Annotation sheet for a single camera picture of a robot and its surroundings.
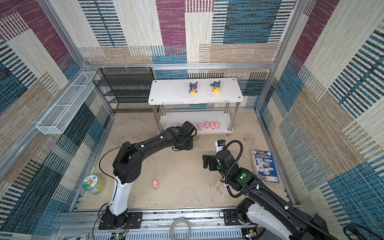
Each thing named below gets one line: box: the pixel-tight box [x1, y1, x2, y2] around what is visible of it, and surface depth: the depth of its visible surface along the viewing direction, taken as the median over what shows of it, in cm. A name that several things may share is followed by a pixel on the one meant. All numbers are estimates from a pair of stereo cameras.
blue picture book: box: [251, 149, 280, 183], surface depth 91 cm
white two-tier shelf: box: [148, 78, 244, 136], surface depth 84 cm
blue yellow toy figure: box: [210, 80, 221, 93], surface depth 80 cm
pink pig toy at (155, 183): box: [152, 179, 159, 189], surface depth 85 cm
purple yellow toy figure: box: [188, 81, 198, 95], surface depth 79 cm
